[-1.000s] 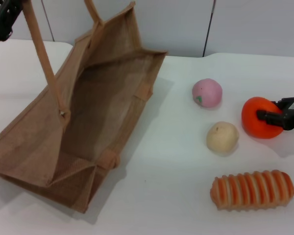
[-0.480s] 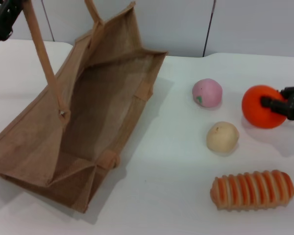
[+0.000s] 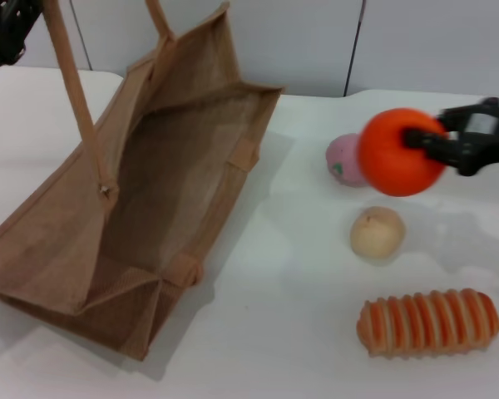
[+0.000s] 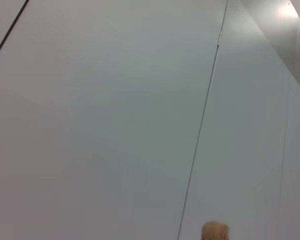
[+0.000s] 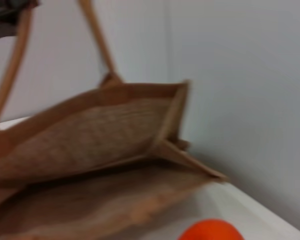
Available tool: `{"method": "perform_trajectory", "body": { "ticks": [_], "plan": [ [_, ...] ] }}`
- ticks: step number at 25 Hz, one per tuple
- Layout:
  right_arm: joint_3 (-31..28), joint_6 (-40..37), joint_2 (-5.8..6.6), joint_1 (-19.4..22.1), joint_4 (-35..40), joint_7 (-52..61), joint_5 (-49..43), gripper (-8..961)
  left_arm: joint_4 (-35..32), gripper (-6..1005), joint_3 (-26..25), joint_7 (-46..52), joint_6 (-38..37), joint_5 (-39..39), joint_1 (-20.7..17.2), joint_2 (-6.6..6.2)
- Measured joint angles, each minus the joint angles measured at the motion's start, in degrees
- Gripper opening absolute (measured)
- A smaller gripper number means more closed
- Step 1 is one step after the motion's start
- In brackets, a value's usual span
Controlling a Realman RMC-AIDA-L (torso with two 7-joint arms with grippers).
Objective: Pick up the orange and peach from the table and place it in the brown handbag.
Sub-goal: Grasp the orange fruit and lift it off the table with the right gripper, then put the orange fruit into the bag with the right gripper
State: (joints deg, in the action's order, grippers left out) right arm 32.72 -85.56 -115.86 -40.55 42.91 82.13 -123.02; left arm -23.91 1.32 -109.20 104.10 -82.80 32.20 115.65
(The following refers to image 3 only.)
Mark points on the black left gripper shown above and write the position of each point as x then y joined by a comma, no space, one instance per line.
4,29

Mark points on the beige round toy fruit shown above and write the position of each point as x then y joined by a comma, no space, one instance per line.
378,232

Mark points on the striped toy bread loaf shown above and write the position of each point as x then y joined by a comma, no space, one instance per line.
428,324

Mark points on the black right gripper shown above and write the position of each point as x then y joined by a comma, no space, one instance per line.
490,141

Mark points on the pink toy peach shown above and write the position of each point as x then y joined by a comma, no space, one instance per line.
343,156

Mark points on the orange toy fruit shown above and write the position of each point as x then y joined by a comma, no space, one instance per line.
386,166

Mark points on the brown jute handbag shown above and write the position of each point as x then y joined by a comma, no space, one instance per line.
166,195

